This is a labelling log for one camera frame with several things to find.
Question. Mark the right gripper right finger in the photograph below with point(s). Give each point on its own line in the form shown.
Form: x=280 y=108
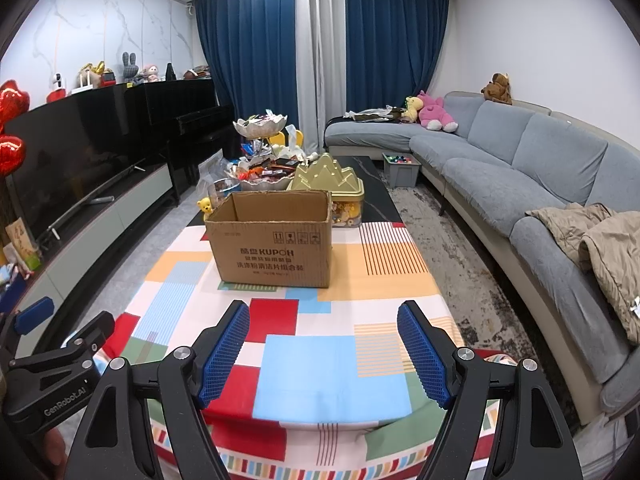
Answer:
x=532 y=440

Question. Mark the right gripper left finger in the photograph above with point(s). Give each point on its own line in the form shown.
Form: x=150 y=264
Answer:
x=114 y=438

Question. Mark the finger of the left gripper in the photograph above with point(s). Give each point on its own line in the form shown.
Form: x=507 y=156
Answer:
x=82 y=347
x=21 y=323

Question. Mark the clear jar brown snacks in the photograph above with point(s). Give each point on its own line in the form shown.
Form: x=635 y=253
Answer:
x=221 y=188

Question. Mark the person left hand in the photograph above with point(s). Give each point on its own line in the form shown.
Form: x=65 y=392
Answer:
x=52 y=456

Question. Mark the grey white tv cabinet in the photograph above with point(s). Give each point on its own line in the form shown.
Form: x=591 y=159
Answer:
x=87 y=250

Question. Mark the grey patterned rug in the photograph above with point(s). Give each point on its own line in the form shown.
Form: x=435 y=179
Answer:
x=489 y=312

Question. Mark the yellow bear toy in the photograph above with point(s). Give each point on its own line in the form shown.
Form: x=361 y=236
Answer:
x=206 y=207

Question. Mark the black television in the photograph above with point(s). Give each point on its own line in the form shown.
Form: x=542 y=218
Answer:
x=73 y=146

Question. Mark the colourful patchwork tablecloth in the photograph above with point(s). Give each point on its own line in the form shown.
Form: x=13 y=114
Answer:
x=323 y=387

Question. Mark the beige blanket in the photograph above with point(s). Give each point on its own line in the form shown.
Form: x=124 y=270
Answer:
x=606 y=243

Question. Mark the clear plastic bag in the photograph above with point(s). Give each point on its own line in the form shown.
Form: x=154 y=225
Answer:
x=213 y=168

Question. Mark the brown cardboard box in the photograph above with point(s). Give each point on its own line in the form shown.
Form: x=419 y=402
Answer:
x=274 y=238

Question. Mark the black piano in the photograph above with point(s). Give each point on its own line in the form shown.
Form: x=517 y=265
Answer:
x=180 y=123

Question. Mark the grey rabbit plush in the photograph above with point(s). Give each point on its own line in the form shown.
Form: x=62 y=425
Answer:
x=130 y=67

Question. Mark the grey corner sofa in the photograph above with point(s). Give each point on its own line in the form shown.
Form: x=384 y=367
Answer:
x=502 y=164

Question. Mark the grey storage bin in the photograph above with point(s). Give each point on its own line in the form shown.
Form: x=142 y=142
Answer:
x=401 y=170

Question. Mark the gold mountain lid tin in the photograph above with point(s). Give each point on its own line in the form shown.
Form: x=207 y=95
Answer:
x=345 y=187

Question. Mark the pink plush toy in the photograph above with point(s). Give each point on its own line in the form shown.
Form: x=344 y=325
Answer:
x=433 y=116

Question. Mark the brown plush bear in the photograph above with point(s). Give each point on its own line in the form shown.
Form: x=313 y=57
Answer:
x=498 y=89

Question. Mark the yellow plush toy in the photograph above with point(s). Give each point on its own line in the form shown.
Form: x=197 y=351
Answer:
x=413 y=105

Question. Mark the white sheer curtain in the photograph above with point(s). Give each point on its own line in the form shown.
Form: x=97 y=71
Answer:
x=320 y=41

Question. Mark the blue curtain right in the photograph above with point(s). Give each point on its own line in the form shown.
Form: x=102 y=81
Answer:
x=392 y=49

